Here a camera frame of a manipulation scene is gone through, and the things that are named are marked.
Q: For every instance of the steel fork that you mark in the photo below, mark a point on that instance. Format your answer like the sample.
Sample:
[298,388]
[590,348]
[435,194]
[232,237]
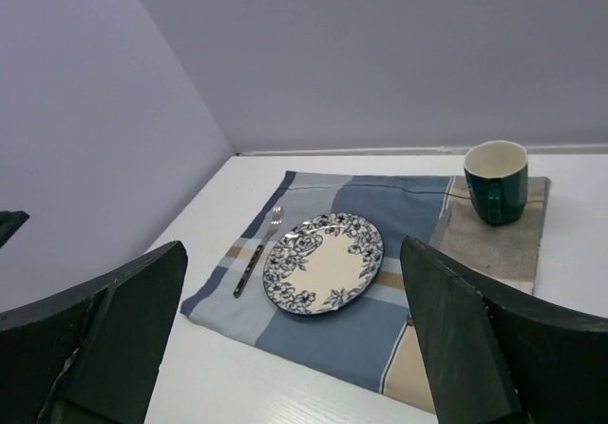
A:
[275,223]

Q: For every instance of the blue floral plate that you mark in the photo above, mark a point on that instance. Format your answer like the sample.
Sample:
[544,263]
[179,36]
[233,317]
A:
[323,264]

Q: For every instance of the dark green mug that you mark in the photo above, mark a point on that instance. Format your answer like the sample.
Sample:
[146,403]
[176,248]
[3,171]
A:
[496,174]

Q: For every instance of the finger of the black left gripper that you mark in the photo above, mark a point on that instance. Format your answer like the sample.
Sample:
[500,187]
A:
[10,222]

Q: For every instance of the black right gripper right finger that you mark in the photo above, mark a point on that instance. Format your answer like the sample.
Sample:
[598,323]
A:
[494,354]

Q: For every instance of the blue beige plaid cloth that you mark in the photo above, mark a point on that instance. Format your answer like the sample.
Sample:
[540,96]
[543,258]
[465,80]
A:
[370,342]

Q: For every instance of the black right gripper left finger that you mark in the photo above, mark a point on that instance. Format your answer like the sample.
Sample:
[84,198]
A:
[92,353]

